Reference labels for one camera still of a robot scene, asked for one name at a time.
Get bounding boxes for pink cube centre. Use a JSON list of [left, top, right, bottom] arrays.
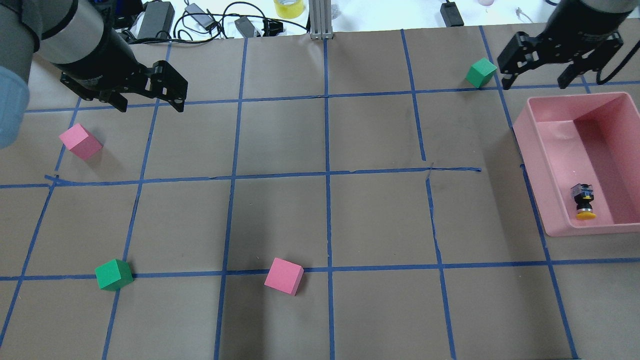
[[263, 257, 304, 296]]

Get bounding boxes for green cube near left arm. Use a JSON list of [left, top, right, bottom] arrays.
[[94, 259, 134, 292]]

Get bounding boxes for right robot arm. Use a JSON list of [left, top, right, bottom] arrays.
[[497, 0, 639, 91]]

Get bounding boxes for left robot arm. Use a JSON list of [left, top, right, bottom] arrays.
[[0, 0, 188, 148]]

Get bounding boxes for yellow tape roll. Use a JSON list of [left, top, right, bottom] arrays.
[[273, 0, 306, 19]]

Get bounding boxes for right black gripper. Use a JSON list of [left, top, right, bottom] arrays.
[[497, 25, 624, 91]]

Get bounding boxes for pink cube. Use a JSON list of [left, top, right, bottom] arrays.
[[58, 123, 103, 161], [263, 257, 304, 296]]

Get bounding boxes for pink plastic bin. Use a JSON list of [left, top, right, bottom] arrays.
[[513, 92, 640, 237]]

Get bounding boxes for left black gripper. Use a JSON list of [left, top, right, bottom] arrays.
[[60, 32, 189, 113]]

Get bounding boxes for black power adapter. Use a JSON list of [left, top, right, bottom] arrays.
[[439, 0, 465, 28]]

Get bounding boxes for black power brick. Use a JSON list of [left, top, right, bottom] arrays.
[[137, 0, 175, 40]]

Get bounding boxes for aluminium frame post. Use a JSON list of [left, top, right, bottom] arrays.
[[308, 0, 334, 40]]

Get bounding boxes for green cube near bin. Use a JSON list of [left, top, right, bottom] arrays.
[[465, 57, 498, 89]]

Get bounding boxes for pink cube far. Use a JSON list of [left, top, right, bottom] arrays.
[[58, 123, 103, 161]]

